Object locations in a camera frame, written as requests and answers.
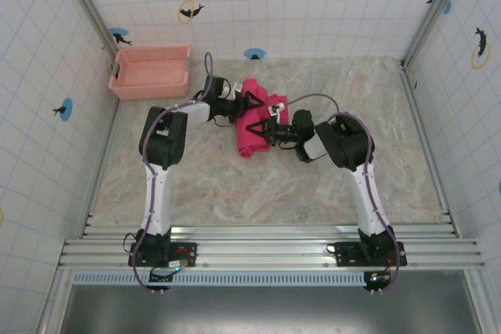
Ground magenta long pants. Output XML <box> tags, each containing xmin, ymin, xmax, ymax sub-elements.
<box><xmin>234</xmin><ymin>78</ymin><xmax>290</xmax><ymax>160</ymax></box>

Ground pink plastic basket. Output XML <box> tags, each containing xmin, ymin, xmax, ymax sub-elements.
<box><xmin>108</xmin><ymin>45</ymin><xmax>192</xmax><ymax>101</ymax></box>

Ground grey metal panel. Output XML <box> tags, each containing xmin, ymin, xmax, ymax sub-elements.
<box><xmin>62</xmin><ymin>285</ymin><xmax>481</xmax><ymax>334</ymax></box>

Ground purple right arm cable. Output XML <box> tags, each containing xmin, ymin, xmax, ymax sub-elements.
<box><xmin>281</xmin><ymin>93</ymin><xmax>404</xmax><ymax>294</ymax></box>

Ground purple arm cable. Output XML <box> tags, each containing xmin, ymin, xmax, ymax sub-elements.
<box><xmin>131</xmin><ymin>51</ymin><xmax>216</xmax><ymax>293</ymax></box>
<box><xmin>281</xmin><ymin>93</ymin><xmax>404</xmax><ymax>294</ymax></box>

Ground small dolphin ring wall sticker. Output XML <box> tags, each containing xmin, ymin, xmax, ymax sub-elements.
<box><xmin>178</xmin><ymin>0</ymin><xmax>206</xmax><ymax>25</ymax></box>

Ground aluminium mounting rail beam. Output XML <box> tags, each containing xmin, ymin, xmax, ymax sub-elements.
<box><xmin>58</xmin><ymin>225</ymin><xmax>486</xmax><ymax>272</ymax></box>

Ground aluminium side rail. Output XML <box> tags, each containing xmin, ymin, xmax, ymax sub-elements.
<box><xmin>399</xmin><ymin>60</ymin><xmax>461</xmax><ymax>238</ymax></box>
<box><xmin>80</xmin><ymin>97</ymin><xmax>122</xmax><ymax>238</ymax></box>

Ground blue circle shark wall sticker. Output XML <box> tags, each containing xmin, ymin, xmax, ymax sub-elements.
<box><xmin>108</xmin><ymin>27</ymin><xmax>133</xmax><ymax>46</ymax></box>

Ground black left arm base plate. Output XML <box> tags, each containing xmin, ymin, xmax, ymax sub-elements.
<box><xmin>128</xmin><ymin>240</ymin><xmax>199</xmax><ymax>268</ymax></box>

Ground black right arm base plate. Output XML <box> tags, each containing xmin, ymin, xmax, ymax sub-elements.
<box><xmin>326</xmin><ymin>242</ymin><xmax>408</xmax><ymax>268</ymax></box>

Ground white slotted cable duct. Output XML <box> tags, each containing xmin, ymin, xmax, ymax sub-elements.
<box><xmin>72</xmin><ymin>271</ymin><xmax>371</xmax><ymax>287</ymax></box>

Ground blue circle seal wall sticker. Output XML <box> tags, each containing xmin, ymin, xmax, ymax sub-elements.
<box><xmin>52</xmin><ymin>98</ymin><xmax>74</xmax><ymax>122</ymax></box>

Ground aluminium corner post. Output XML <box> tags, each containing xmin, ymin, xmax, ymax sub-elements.
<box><xmin>54</xmin><ymin>0</ymin><xmax>121</xmax><ymax>77</ymax></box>
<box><xmin>401</xmin><ymin>0</ymin><xmax>473</xmax><ymax>69</ymax></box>

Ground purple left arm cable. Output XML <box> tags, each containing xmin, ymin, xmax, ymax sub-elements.
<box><xmin>131</xmin><ymin>51</ymin><xmax>216</xmax><ymax>293</ymax></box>

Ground seahorse yellow ring wall sticker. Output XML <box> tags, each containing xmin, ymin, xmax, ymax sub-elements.
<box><xmin>470</xmin><ymin>27</ymin><xmax>492</xmax><ymax>70</ymax></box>

